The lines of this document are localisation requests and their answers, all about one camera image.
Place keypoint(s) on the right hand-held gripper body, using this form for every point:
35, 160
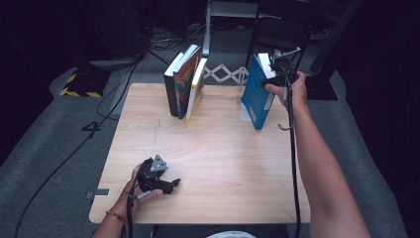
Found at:
287, 71

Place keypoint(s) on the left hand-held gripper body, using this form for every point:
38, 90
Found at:
148, 178

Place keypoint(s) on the blue book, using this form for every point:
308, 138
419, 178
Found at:
256, 95

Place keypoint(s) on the extendable metal bookend rack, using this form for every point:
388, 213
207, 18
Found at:
224, 74

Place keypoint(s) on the yellow book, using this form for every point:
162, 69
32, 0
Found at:
196, 89

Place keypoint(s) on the red illustrated cover book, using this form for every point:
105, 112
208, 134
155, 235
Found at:
185, 86

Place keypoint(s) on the person's right hand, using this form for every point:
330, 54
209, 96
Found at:
295, 94

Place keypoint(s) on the person's left hand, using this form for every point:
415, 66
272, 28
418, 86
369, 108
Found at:
132, 200

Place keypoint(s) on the black chair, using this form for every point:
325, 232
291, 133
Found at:
280, 33

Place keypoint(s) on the person's dark clothing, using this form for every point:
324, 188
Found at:
185, 232

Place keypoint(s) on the thick black book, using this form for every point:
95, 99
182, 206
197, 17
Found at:
170, 95

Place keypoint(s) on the dark cabinet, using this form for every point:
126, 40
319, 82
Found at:
112, 29

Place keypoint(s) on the grey metal table bracket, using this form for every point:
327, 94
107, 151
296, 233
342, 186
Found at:
99, 192

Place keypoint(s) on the dark slanted stand post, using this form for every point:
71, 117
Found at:
336, 33

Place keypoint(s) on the white metal desk frame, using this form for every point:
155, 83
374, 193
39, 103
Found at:
206, 33

